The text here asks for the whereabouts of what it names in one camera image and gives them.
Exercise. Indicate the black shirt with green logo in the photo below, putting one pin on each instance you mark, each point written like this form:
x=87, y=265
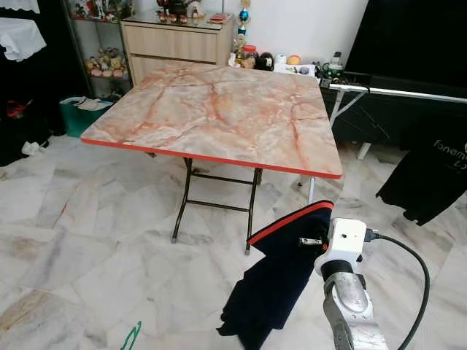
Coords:
x=427, y=182

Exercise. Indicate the green plastic hanger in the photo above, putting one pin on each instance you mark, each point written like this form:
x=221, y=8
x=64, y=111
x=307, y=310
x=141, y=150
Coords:
x=131, y=337

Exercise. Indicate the low black TV cabinet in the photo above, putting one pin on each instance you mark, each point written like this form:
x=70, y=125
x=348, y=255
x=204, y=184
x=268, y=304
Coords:
x=387, y=120

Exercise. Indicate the glass display cabinet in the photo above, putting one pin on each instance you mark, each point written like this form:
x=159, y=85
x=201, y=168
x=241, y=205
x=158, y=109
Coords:
x=98, y=44

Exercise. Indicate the navy shirt with red trim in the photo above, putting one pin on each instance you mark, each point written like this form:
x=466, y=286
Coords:
x=277, y=284

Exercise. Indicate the white cloth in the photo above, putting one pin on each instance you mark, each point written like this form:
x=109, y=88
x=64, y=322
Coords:
x=22, y=36

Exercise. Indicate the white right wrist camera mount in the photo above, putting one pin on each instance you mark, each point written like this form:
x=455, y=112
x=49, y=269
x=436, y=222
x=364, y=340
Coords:
x=346, y=240

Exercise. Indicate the silver metal clothes rack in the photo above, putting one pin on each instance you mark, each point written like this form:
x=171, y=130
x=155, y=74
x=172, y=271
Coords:
x=408, y=94

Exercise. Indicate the large black television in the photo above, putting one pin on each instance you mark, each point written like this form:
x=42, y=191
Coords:
x=416, y=36

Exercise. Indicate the jar with red lid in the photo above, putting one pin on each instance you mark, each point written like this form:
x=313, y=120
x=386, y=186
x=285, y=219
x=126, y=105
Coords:
x=249, y=57

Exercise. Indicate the orange ball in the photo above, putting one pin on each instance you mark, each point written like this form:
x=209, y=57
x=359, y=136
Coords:
x=293, y=60

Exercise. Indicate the teal plastic bin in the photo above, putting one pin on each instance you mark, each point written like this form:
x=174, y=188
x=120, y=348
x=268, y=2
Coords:
x=73, y=120

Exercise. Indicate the white ball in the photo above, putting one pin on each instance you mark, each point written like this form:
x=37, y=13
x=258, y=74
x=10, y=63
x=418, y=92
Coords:
x=281, y=59

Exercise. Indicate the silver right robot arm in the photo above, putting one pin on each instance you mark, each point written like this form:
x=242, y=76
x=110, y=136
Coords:
x=350, y=306

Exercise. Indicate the light wooden sideboard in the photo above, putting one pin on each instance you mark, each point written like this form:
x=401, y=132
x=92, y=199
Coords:
x=175, y=44

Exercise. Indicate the blue and gold trophy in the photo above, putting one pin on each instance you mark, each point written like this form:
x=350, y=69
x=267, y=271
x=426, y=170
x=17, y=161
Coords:
x=244, y=14

